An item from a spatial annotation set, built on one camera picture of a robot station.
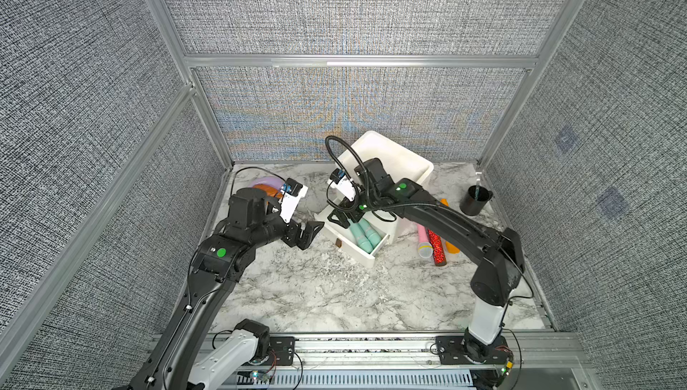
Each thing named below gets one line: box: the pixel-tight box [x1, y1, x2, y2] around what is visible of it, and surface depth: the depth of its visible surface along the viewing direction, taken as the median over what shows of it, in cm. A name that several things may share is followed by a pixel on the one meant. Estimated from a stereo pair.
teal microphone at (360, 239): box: [349, 221, 373, 254], surface depth 94 cm
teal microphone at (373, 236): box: [357, 218, 382, 250], surface depth 94 cm
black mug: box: [459, 185, 494, 217], surface depth 102 cm
